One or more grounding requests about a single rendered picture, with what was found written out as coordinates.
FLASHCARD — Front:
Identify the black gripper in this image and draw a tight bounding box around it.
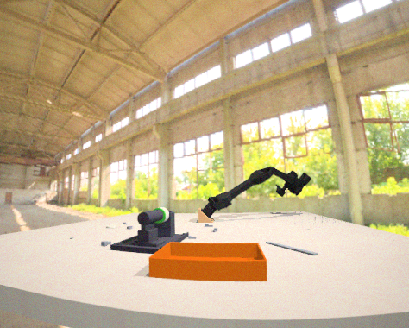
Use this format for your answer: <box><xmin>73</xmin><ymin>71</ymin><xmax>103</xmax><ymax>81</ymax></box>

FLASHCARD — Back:
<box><xmin>275</xmin><ymin>171</ymin><xmax>298</xmax><ymax>197</ymax></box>

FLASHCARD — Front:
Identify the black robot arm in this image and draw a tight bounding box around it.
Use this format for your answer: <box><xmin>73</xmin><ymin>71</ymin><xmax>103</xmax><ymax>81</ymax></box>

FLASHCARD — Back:
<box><xmin>201</xmin><ymin>167</ymin><xmax>311</xmax><ymax>218</ymax></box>

